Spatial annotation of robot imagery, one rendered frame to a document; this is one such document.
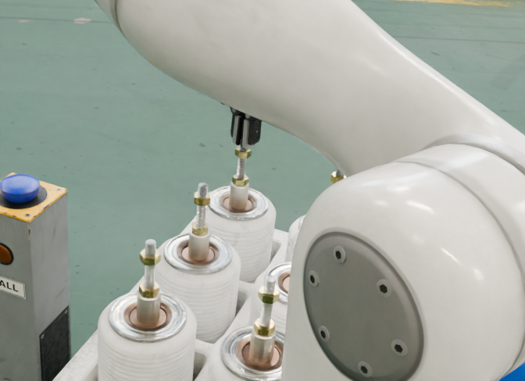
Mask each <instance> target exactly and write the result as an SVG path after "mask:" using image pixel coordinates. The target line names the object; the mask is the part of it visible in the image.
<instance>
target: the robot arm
mask: <svg viewBox="0 0 525 381"><path fill-rule="evenodd" d="M95 1H96V2H97V4H98V5H99V6H100V7H101V9H102V10H103V11H104V12H105V14H106V15H107V16H108V17H109V18H110V19H111V20H112V22H113V23H114V24H115V26H116V27H117V28H118V29H119V31H120V32H121V33H122V35H123V36H124V37H125V38H126V39H127V40H128V41H129V42H130V44H131V45H132V46H133V47H134V48H135V49H136V50H137V52H138V53H139V54H140V55H141V56H142V57H143V58H145V59H146V60H147V61H148V62H150V63H151V64H152V65H153V66H154V67H156V68H157V69H159V70H160V71H162V72H163V73H165V74H166V75H167V76H169V77H171V78H173V79H175V80H176V81H178V82H180V83H182V84H183V85H185V86H187V87H189V88H191V89H193V90H195V91H197V92H199V93H201V94H204V95H206V96H208V97H210V98H212V99H215V100H217V101H219V102H220V103H221V104H222V105H228V106H229V107H230V110H231V112H232V113H233V115H232V121H231V128H230V135H231V136H232V138H233V140H232V142H233V144H236V145H239V144H240V142H241V147H242V148H245V149H249V148H251V147H253V146H255V144H256V143H257V142H259V139H260V135H261V126H262V121H263V122H266V123H268V124H270V125H272V126H275V127H277V128H279V129H281V130H283V131H285V132H288V133H289V134H291V135H293V136H294V137H297V138H298V139H299V140H301V141H303V142H305V143H306V144H307V145H309V146H310V147H312V148H313V149H315V150H316V151H318V152H319V153H320V154H321V155H322V156H324V157H325V158H326V159H327V160H328V161H329V162H331V163H332V164H333V165H334V166H336V167H337V168H338V169H339V170H340V171H341V172H342V173H343V174H344V175H345V176H346V177H347V178H345V179H343V180H340V181H338V182H336V183H335V184H333V185H331V186H330V187H328V188H327V189H326V190H325V191H324V192H323V193H322V194H321V195H320V196H318V198H317V199H316V200H315V201H314V202H313V204H312V206H311V207H310V208H309V210H308V212H307V214H306V216H305V218H304V220H303V223H302V225H301V228H300V230H299V232H298V237H297V240H296V243H295V249H294V254H293V258H292V263H291V273H290V280H289V288H288V297H287V317H286V326H285V336H284V353H283V361H282V369H281V381H499V380H500V379H502V378H503V377H505V376H507V375H508V374H509V373H511V372H512V371H514V370H515V369H517V368H519V367H520V366H521V365H522V364H524V363H525V136H524V135H523V134H522V133H521V132H519V131H518V130H517V129H516V128H514V127H513V126H511V125H510V124H509V123H507V122H506V121H505V120H503V119H502V118H501V117H499V116H497V115H496V114H495V113H493V112H492V111H491V110H490V109H488V108H487V107H485V106H484V105H482V104H481V103H479V101H477V100H476V99H475V98H473V97H471V96H470V95H469V94H467V93H466V92H465V91H463V90H462V89H461V88H459V87H458V86H456V85H455V84H453V82H451V81H450V80H448V79H447V78H445V77H444V76H442V75H441V74H440V73H439V72H437V71H436V70H435V69H433V68H431V67H430V66H428V65H427V64H426V63H425V62H424V61H422V60H421V59H419V58H418V57H417V56H415V55H414V54H413V53H411V52H410V51H409V50H408V49H406V48H405V47H403V46H402V45H401V44H399V43H398V42H397V41H396V40H395V39H394V38H393V37H391V36H390V35H389V34H388V33H386V32H385V31H384V30H383V29H382V28H381V27H379V26H378V25H377V24H376V23H375V22H374V21H373V20H371V19H370V18H369V17H368V16H367V15H366V14H365V13H364V12H363V11H362V10H361V9H360V8H359V7H358V6H357V5H356V4H355V3H354V2H352V1H351V0H95ZM240 139H241V141H240Z"/></svg>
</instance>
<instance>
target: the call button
mask: <svg viewBox="0 0 525 381"><path fill-rule="evenodd" d="M39 191H40V181H39V180H38V179H37V178H36V177H34V176H31V175H28V174H13V175H11V176H7V177H6V178H4V179H3V180H1V182H0V193H1V195H2V196H4V197H5V199H6V200H8V201H11V202H15V203H23V202H27V201H31V200H32V199H34V198H35V197H36V194H37V193H38V192H39Z"/></svg>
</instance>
